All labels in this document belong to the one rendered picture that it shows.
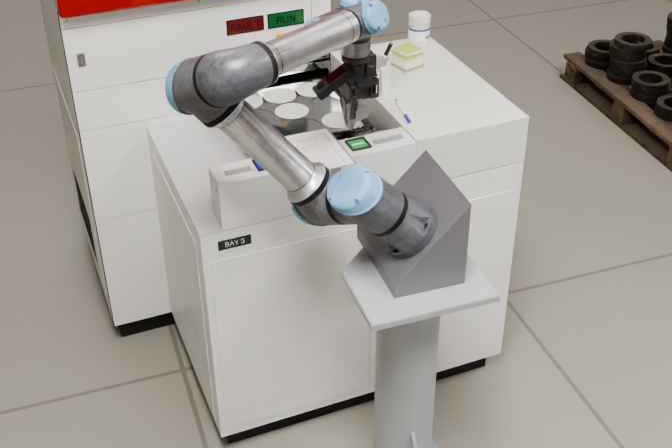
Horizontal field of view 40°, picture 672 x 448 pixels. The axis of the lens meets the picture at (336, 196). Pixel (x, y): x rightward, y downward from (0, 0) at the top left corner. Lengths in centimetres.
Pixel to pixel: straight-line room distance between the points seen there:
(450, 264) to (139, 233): 127
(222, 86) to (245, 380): 112
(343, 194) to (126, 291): 135
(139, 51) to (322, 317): 94
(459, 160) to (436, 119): 13
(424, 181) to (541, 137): 236
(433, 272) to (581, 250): 171
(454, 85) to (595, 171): 166
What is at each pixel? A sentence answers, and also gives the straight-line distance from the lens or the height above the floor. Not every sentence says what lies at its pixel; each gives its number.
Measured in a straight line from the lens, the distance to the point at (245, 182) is 234.
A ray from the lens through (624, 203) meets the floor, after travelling 414.
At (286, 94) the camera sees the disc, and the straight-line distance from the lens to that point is 287.
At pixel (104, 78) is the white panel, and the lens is 282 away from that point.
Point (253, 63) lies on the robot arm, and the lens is 187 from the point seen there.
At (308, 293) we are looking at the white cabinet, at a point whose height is 55.
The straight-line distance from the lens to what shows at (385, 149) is 245.
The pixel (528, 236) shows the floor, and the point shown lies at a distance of 384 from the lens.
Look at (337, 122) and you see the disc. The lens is 270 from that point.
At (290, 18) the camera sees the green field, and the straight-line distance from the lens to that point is 289.
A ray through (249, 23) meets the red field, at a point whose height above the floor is 110.
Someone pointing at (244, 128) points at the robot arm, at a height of 123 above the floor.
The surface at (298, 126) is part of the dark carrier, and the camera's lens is 269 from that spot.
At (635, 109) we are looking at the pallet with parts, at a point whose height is 13.
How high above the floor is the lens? 219
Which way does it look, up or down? 33 degrees down
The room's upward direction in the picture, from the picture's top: straight up
